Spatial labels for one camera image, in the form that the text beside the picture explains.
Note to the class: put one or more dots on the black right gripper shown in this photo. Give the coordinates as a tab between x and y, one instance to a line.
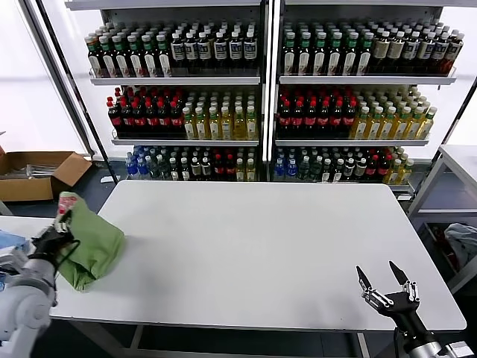
406	315

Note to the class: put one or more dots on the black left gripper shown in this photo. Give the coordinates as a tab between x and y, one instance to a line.
50	244

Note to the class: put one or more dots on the green polo shirt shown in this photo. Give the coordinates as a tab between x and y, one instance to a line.
97	246

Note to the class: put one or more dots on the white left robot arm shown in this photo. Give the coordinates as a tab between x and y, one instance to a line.
22	309

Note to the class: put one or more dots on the white plain side table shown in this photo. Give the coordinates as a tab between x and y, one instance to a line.
22	223

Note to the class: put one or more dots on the brown cardboard box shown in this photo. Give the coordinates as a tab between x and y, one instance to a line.
22	190

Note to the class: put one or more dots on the grey metal bars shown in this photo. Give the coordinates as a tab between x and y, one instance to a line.
37	169

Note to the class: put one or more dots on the white floor scrap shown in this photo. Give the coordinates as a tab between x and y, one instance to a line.
106	179

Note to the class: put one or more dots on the black storage bin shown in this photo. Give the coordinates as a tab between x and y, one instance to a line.
432	238

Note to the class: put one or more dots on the dark red item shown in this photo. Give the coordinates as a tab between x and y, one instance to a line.
445	250

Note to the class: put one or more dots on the grey crumpled cloth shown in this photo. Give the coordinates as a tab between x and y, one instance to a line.
462	242

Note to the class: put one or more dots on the blue water bottle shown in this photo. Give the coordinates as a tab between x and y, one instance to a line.
131	168
280	171
142	168
291	171

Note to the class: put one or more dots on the green tinted water bottle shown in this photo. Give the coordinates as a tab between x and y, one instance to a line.
164	169
153	169
316	171
304	171

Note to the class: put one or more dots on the red cap cola bottle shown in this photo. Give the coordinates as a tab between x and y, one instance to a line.
349	119
230	169
177	119
298	119
323	119
219	169
139	119
127	119
284	119
336	119
152	119
115	119
384	171
372	171
311	119
165	119

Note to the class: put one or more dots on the white cap dark drink bottle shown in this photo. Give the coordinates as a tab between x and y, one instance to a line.
174	171
326	171
337	171
185	171

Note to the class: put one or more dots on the white framed side table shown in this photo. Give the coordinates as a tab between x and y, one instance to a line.
462	154

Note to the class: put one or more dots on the green cap dark tea bottle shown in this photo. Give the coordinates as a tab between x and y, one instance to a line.
319	59
290	59
122	61
304	59
164	61
150	61
364	59
334	59
108	61
136	61
95	59
349	59

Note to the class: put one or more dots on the white bottle shelf unit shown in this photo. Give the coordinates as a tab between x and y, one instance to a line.
179	80
365	79

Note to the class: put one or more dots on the blue label dark tea bottle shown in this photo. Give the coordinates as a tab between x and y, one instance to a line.
204	50
191	50
411	52
235	50
220	50
250	50
440	52
178	50
426	52

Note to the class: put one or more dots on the beige label dark tea bottle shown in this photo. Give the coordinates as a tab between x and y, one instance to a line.
380	52
395	52

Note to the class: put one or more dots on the white cap reddish tea bottle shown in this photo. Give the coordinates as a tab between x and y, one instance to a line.
454	52

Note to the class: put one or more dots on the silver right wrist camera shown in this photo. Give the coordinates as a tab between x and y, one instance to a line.
458	350

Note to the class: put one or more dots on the slanted dark frame post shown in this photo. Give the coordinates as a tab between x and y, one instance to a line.
76	93

